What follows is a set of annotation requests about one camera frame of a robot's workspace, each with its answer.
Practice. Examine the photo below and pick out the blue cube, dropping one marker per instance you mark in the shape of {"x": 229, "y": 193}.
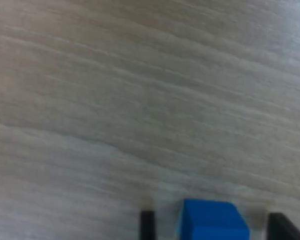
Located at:
{"x": 210, "y": 220}

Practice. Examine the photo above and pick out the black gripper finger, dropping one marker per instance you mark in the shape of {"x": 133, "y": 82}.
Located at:
{"x": 282, "y": 227}
{"x": 147, "y": 225}

